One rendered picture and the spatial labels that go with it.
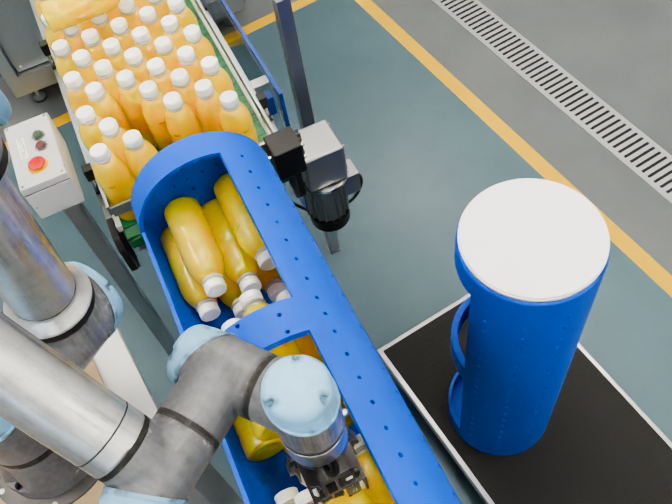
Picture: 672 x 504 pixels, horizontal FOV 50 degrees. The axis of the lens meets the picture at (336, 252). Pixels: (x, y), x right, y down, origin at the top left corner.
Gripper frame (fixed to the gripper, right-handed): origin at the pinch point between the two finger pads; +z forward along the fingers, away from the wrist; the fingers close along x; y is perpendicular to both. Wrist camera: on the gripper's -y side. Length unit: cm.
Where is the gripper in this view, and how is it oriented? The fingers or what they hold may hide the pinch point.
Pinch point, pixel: (329, 470)
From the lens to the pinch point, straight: 106.1
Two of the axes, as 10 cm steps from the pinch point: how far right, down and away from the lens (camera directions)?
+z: 1.1, 5.5, 8.3
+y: 4.2, 7.3, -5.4
